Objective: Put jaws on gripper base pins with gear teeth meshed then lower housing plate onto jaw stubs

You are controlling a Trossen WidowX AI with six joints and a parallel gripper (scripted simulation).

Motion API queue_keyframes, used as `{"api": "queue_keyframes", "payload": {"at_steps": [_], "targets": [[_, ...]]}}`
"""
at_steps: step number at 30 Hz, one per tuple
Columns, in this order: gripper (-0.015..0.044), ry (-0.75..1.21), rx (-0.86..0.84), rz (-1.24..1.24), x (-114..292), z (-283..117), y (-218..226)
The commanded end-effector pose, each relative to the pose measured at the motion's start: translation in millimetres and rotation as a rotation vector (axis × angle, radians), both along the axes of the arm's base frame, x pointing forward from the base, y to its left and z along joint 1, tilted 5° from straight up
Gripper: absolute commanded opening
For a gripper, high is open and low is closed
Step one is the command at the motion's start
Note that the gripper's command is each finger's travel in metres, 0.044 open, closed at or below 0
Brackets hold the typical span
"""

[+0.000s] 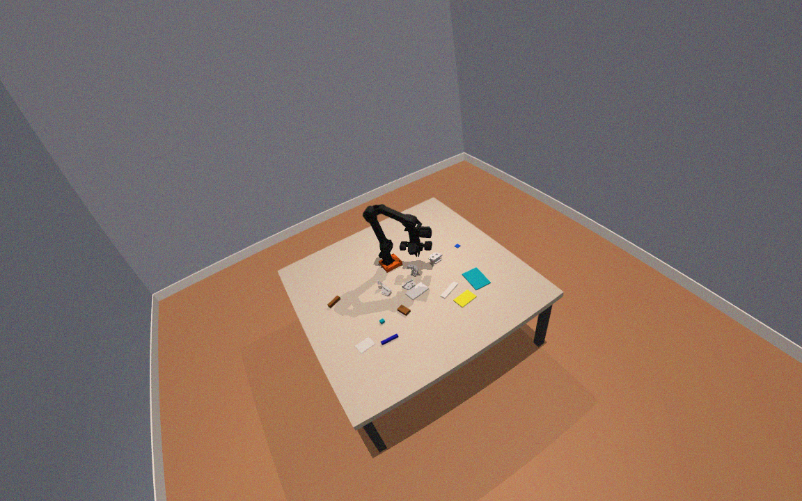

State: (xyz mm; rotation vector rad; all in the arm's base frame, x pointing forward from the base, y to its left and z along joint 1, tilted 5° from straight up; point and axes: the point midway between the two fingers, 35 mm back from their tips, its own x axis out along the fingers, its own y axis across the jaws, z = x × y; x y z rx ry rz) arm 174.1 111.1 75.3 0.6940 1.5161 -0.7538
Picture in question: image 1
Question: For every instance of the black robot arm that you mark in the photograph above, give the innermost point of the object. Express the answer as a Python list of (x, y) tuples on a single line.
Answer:
[(409, 221)]

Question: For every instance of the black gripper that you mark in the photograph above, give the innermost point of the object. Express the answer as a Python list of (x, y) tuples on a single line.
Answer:
[(427, 245)]

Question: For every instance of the yellow flat plate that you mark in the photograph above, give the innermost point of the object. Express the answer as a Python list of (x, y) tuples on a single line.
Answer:
[(465, 298)]

